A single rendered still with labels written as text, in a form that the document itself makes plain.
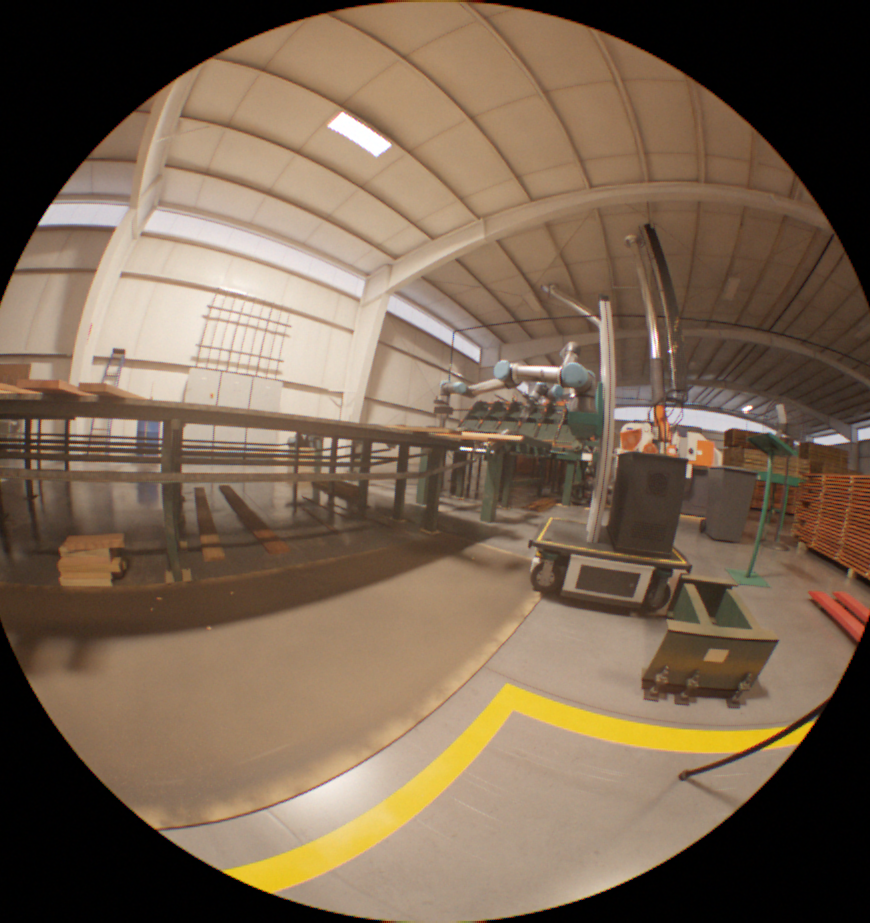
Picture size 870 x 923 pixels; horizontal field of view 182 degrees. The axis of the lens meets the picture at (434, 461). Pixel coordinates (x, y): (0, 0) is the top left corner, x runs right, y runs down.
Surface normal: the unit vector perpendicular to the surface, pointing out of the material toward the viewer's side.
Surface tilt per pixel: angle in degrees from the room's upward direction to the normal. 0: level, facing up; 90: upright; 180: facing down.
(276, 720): 0
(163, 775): 0
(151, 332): 90
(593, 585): 90
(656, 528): 90
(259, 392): 90
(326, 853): 0
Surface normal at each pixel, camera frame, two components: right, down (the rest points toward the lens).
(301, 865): 0.11, -0.99
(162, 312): 0.77, 0.07
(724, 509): -0.63, 0.07
